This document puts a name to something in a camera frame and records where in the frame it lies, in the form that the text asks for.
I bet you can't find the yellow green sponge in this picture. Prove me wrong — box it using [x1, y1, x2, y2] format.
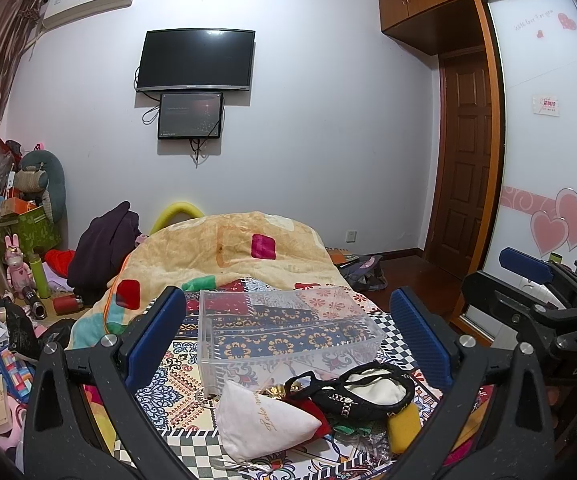
[387, 402, 422, 455]

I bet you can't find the green knitted cloth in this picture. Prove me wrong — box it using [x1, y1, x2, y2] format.
[331, 425, 373, 438]

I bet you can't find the white drawstring pouch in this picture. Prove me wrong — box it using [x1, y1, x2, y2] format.
[215, 382, 322, 463]

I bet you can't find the red velvet pouch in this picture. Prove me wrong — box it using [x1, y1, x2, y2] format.
[283, 396, 331, 442]

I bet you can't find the frosted wardrobe sliding door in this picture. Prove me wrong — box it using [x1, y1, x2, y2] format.
[457, 0, 577, 346]

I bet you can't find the brown wooden door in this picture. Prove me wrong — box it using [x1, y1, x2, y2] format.
[427, 50, 492, 278]

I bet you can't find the red cylindrical can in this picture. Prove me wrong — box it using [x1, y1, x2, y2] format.
[52, 294, 83, 315]

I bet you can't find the pink rabbit doll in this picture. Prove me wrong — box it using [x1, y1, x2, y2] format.
[4, 234, 34, 296]

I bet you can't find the red heart cushion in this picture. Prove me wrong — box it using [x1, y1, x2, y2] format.
[44, 249, 75, 278]

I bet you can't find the green thermos bottle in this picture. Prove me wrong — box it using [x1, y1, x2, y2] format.
[28, 252, 51, 299]

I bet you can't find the dark purple jacket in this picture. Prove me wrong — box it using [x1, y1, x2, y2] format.
[67, 200, 141, 306]

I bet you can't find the green storage box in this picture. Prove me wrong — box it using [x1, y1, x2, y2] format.
[0, 207, 62, 260]

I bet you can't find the clear plastic storage box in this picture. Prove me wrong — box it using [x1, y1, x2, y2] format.
[197, 286, 386, 396]

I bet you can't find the beige fleece blanket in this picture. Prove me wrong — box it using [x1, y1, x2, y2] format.
[68, 211, 346, 349]

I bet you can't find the yellow foam tube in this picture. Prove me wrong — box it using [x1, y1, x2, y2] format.
[150, 202, 204, 234]

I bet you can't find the grey green plush toy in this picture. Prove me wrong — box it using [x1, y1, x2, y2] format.
[14, 150, 66, 223]

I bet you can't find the wooden overhead cabinet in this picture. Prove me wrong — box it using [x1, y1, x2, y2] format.
[378, 0, 483, 55]

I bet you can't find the small wall monitor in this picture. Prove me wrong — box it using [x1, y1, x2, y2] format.
[157, 91, 223, 141]

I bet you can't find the large wall television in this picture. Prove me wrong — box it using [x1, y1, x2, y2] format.
[136, 28, 256, 92]

